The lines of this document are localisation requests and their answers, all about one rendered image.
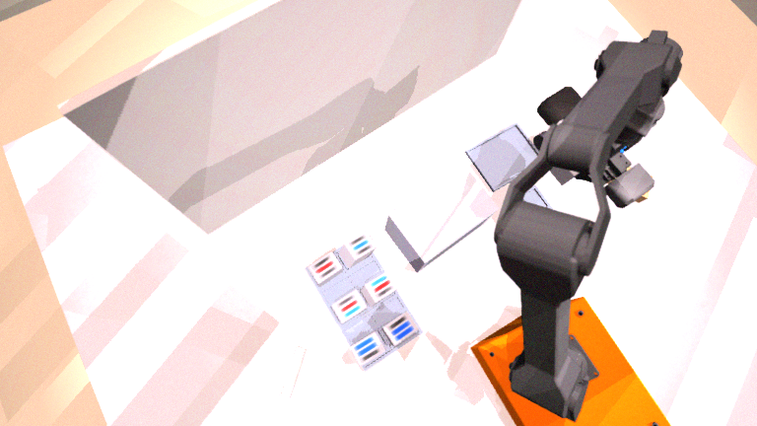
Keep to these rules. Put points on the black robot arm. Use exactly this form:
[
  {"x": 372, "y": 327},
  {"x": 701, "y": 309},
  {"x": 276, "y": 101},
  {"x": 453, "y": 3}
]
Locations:
[{"x": 547, "y": 253}]

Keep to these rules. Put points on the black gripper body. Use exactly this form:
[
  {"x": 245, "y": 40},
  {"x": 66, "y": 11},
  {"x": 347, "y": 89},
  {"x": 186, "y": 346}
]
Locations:
[{"x": 627, "y": 185}]

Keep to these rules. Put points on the dark grey short cylinder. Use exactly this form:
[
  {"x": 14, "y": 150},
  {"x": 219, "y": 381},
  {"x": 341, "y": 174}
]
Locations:
[{"x": 538, "y": 138}]

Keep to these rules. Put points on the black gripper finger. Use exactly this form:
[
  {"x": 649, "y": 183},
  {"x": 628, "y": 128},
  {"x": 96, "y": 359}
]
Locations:
[{"x": 585, "y": 177}]

